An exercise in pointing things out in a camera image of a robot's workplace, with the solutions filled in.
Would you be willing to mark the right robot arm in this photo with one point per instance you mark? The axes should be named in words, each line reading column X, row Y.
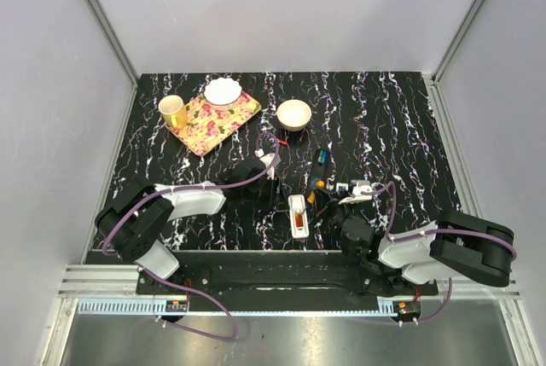
column 454, row 244

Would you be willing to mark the white scalloped bowl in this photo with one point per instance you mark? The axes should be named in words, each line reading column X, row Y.
column 223, row 93

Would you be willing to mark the yellow mug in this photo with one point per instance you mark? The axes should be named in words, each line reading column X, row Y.
column 173, row 112

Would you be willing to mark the green blue batteries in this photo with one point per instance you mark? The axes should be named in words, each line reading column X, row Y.
column 322, row 157

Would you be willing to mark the white remote blue batteries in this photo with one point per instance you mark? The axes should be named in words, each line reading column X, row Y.
column 342, row 189

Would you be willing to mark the white remote orange batteries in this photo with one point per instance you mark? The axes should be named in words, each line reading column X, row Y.
column 297, row 204

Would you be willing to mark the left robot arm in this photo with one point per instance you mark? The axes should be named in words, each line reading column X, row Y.
column 141, row 211

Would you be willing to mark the orange yellow battery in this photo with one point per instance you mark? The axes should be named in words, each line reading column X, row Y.
column 299, row 220

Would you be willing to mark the aluminium frame post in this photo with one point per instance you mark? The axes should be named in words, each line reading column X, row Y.
column 455, row 43
column 113, row 41

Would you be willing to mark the floral rectangular tray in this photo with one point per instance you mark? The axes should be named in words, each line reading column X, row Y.
column 208, row 127

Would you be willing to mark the left aluminium frame post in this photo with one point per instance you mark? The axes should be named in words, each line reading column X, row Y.
column 113, row 41

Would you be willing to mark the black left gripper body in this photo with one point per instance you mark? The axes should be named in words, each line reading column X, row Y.
column 268, row 194

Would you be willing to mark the beige round bowl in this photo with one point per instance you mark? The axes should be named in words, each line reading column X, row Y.
column 293, row 115

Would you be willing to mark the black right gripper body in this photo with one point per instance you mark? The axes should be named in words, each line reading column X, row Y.
column 337, row 213

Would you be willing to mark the right aluminium frame post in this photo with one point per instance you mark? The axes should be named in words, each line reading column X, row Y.
column 455, row 43

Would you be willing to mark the black remote control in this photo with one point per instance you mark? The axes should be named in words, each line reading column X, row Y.
column 319, row 173

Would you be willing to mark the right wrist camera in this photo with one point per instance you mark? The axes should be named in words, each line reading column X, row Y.
column 360, row 191

